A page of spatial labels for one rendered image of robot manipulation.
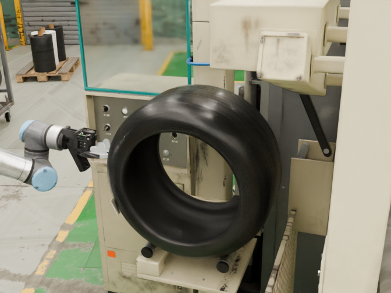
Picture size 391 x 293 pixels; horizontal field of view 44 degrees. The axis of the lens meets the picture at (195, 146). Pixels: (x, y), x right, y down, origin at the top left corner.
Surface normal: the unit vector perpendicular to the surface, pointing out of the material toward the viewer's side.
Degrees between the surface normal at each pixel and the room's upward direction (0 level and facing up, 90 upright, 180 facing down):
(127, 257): 90
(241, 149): 61
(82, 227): 0
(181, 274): 0
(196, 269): 0
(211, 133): 81
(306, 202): 90
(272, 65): 72
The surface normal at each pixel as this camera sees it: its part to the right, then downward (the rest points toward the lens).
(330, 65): -0.32, 0.36
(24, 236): -0.02, -0.93
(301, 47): -0.32, 0.06
